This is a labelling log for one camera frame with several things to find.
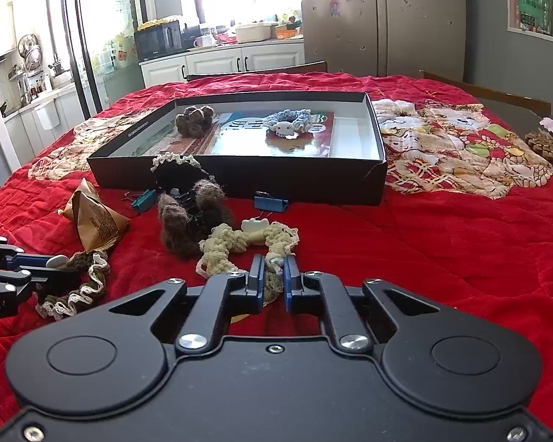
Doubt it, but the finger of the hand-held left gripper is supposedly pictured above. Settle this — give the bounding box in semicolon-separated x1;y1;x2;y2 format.
0;266;81;302
0;234;51;271

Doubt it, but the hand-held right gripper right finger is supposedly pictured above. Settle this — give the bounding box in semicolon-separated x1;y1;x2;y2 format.
283;255;443;351

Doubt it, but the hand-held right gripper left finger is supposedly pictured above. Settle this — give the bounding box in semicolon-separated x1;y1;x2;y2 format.
104;255;265;353

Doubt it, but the olive scrunchie with cream trim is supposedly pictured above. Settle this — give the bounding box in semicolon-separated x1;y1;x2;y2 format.
34;251;111;320

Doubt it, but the cream crochet hair tie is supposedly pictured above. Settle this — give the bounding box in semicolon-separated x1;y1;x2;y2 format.
196;218;300;307

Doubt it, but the brown paper pyramid packet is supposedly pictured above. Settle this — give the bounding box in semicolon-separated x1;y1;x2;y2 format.
58;179;131;254

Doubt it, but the black shallow cardboard box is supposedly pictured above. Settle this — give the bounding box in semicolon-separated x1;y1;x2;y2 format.
87;91;389;206

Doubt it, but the brown fuzzy hair claw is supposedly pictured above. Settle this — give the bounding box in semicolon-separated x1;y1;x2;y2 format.
157;180;235;259

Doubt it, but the blue binder clip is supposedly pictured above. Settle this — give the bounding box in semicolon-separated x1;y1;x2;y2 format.
122;189;157;213
253;192;289;215

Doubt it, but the black hair clip cream lace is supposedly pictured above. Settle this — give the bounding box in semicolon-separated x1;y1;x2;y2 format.
150;152;213;194

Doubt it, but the red printed booklet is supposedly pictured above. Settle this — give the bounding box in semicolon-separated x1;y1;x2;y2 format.
129;110;335;157

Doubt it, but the white hanging bin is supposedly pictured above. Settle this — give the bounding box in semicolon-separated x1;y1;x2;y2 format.
34;101;60;130

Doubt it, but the red printed quilt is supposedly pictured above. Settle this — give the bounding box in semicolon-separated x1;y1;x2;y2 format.
0;74;553;442

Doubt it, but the blue crochet scrunchie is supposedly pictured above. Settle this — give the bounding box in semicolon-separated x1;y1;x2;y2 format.
262;109;314;140

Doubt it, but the brown fuzzy hair clip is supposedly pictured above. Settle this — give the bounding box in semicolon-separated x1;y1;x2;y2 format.
174;105;215;138

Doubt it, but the steel pot lids rack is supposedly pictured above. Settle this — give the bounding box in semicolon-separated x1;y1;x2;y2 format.
17;32;42;70

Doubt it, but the dark wooden chair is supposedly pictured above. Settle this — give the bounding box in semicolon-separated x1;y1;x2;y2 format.
187;61;328;83

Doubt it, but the white kitchen cabinet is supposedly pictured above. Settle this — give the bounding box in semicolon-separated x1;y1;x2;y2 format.
139;42;305;87

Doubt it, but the white plastic tub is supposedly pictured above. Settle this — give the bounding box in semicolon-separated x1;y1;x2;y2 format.
236;23;272;43

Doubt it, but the black microwave oven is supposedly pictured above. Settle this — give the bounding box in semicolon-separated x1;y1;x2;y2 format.
135;21;184;60

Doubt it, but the yellow cloth cover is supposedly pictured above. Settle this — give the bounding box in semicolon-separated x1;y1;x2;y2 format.
136;16;180;32

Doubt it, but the brown wooden chair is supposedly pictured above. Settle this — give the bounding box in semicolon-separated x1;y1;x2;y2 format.
419;70;551;116

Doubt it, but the silver refrigerator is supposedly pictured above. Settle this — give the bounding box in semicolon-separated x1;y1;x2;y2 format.
299;0;468;79

